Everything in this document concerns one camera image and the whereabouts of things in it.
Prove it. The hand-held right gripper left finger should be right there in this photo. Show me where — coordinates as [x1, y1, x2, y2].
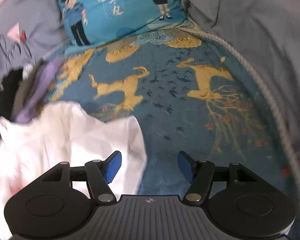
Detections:
[40, 151, 122, 204]

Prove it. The folded black sweater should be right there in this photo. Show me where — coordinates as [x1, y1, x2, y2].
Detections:
[0, 64, 35, 130]

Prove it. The grey duvet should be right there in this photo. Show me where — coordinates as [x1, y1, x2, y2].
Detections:
[176, 0, 300, 230]

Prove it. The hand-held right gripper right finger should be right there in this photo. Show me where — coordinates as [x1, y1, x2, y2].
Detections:
[177, 151, 262, 207]

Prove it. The white printed t-shirt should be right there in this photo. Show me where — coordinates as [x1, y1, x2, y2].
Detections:
[0, 101, 148, 240]

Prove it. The blue cartoon cushion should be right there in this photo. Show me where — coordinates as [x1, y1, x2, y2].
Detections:
[51, 0, 194, 47]

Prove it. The blue floral quilt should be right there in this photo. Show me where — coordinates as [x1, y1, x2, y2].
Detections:
[0, 27, 300, 240]

